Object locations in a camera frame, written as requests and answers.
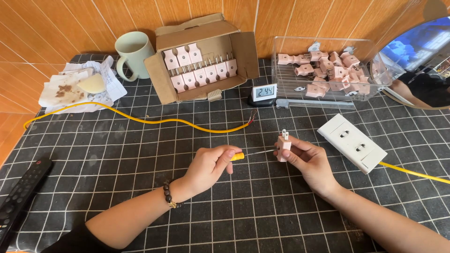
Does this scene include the person's right hand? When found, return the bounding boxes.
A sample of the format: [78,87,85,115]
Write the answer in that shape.
[274,136,341,199]

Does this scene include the person's left hand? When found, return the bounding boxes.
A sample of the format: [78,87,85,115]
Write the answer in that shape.
[174,144,243,204]

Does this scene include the single pink plug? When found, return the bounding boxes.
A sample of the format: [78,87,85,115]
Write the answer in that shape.
[277,129,292,162]

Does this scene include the yellow handled screwdriver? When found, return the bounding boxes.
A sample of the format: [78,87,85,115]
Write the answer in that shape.
[230,148,280,162]

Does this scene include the clear plastic bar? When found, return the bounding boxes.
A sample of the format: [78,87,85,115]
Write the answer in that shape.
[275,98,356,110]

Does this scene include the black grid table mat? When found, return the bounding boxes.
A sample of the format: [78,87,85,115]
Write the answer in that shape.
[0,53,450,253]

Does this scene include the white digital clock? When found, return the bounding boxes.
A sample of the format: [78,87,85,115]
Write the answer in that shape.
[252,84,278,102]

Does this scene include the clear plastic container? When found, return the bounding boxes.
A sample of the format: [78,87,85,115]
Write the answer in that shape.
[271,36,393,103]

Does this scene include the rows of boxed pink plugs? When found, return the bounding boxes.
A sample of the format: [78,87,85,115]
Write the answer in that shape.
[163,43,238,93]

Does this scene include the loose heap of pink plugs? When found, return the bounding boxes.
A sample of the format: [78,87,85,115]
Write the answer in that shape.
[277,50,372,98]

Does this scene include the crumpled white paper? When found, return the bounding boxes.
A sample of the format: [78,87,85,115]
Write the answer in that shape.
[44,56,128,115]

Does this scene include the brown cardboard box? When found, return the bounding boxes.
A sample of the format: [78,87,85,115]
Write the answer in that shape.
[143,13,260,105]

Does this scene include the pale green mug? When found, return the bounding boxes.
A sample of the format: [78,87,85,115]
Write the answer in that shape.
[115,31,156,82]

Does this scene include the pale yellow scrap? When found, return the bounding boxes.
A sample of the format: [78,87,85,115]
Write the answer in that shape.
[77,73,107,94]

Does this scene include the person's black sleeve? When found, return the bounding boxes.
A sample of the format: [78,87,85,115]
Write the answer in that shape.
[40,221,122,253]

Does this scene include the round mirror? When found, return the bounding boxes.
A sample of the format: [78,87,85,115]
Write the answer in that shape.
[369,16,450,110]

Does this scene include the white tissue with brown crumbs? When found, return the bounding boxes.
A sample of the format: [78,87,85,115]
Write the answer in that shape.
[38,68,95,108]

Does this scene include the black remote control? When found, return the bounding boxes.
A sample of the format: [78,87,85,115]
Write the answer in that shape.
[0,157,54,247]

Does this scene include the brown bead bracelet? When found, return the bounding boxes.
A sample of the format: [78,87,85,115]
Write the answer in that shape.
[162,179,184,209]

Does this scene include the white wall socket block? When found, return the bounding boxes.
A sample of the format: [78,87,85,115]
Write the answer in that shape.
[317,113,388,175]

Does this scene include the yellow electric cable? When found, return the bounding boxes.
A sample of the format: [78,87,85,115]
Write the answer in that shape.
[378,161,450,185]
[23,102,259,134]

